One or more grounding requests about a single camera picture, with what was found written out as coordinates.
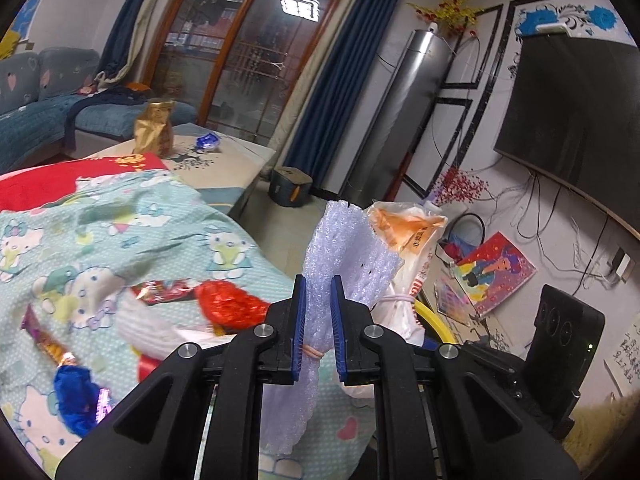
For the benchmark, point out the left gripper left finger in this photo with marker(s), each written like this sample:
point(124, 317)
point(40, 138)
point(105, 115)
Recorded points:
point(197, 415)

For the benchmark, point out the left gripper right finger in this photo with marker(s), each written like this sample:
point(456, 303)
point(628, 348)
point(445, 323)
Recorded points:
point(456, 412)

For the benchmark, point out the white foam fruit net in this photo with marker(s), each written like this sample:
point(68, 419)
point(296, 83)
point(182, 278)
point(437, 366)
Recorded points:
point(147, 332)

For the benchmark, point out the red wrapper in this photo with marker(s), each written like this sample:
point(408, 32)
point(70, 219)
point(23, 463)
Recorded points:
point(225, 304)

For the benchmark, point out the blue plastic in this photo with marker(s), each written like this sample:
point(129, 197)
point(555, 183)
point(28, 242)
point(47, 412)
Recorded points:
point(78, 398)

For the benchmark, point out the purple candy wrapper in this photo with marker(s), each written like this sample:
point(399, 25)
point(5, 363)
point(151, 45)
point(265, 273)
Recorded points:
point(46, 342)

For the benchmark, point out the white orange plastic bag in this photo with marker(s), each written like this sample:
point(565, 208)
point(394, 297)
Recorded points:
point(412, 231)

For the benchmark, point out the white foam wrap sheet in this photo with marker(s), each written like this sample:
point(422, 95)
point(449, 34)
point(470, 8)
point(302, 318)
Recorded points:
point(343, 245)

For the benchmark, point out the red snack packet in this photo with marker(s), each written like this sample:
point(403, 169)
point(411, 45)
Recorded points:
point(162, 292)

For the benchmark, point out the yellow rim trash bin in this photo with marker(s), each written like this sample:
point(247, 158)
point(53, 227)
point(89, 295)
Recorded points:
point(433, 323)

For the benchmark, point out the red berry decoration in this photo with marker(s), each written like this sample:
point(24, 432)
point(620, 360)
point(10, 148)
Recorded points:
point(458, 186)

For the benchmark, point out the Hello Kitty green bedsheet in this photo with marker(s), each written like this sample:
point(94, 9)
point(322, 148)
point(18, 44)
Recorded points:
point(73, 258)

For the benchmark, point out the coffee table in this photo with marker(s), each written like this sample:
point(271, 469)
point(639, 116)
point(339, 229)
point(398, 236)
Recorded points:
point(225, 176)

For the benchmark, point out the blue crumpled wrapper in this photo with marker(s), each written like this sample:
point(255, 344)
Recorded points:
point(208, 142)

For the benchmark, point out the silver tower air conditioner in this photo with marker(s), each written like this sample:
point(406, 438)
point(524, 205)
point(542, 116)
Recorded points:
point(396, 124)

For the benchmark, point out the gold paper bag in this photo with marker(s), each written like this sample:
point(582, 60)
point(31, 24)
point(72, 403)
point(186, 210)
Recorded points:
point(153, 130)

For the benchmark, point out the red blanket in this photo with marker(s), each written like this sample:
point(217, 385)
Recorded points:
point(33, 187)

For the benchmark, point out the yellow flower decoration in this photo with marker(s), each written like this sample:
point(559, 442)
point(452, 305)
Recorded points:
point(452, 16)

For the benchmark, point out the blue sofa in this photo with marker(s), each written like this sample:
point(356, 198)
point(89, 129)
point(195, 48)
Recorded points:
point(42, 108)

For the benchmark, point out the blue curtain right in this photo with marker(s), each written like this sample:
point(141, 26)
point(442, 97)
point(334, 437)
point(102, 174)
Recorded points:
point(317, 128)

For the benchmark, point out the blue curtain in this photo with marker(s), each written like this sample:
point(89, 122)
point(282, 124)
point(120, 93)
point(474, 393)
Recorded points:
point(317, 128)
point(124, 42)

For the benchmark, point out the wooden glass sliding door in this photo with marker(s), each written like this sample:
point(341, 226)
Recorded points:
point(235, 61)

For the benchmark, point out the blue curtain left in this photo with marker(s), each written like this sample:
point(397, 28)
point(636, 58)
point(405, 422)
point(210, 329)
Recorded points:
point(124, 42)

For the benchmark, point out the wall mounted television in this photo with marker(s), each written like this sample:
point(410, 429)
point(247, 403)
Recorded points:
point(573, 115)

